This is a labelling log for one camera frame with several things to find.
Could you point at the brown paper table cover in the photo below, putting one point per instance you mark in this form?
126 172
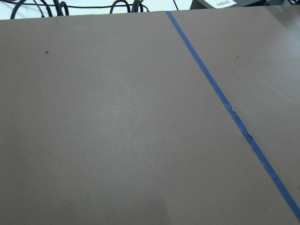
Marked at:
164 118

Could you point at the black power adapter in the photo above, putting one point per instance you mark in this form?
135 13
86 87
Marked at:
218 4

